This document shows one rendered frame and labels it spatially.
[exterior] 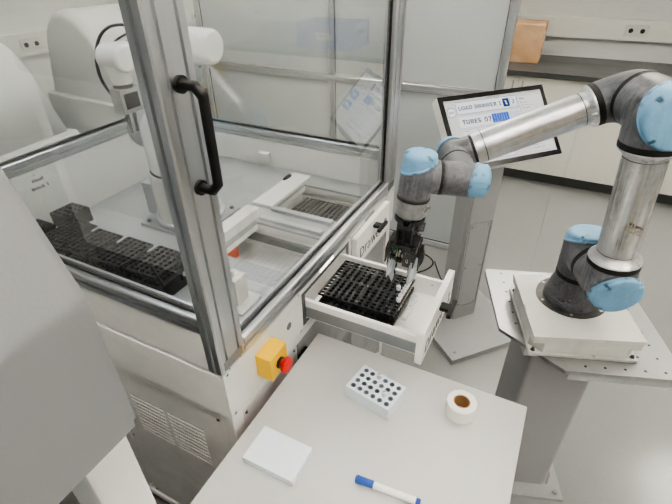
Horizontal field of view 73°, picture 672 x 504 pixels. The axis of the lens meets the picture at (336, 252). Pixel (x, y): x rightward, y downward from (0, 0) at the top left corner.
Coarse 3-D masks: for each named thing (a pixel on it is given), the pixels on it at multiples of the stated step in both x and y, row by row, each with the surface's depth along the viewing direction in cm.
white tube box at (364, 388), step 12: (360, 372) 115; (372, 372) 115; (348, 384) 112; (360, 384) 112; (372, 384) 112; (384, 384) 112; (396, 384) 111; (348, 396) 113; (360, 396) 110; (372, 396) 110; (396, 396) 108; (372, 408) 109; (384, 408) 106; (396, 408) 110
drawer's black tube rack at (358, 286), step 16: (336, 272) 133; (352, 272) 133; (368, 272) 133; (384, 272) 133; (336, 288) 127; (352, 288) 127; (368, 288) 127; (384, 288) 127; (336, 304) 125; (352, 304) 121; (368, 304) 121; (384, 304) 121; (384, 320) 121
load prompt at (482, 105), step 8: (504, 96) 187; (512, 96) 188; (456, 104) 180; (464, 104) 181; (472, 104) 182; (480, 104) 183; (488, 104) 184; (496, 104) 185; (504, 104) 186; (512, 104) 187; (464, 112) 180; (472, 112) 181
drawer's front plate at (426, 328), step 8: (448, 272) 128; (448, 280) 125; (440, 288) 122; (448, 288) 125; (440, 296) 119; (448, 296) 129; (432, 304) 116; (440, 304) 119; (432, 312) 114; (440, 312) 123; (424, 320) 111; (432, 320) 113; (440, 320) 126; (424, 328) 109; (432, 328) 116; (424, 336) 108; (432, 336) 120; (416, 344) 110; (424, 344) 111; (416, 352) 112; (424, 352) 114; (416, 360) 113
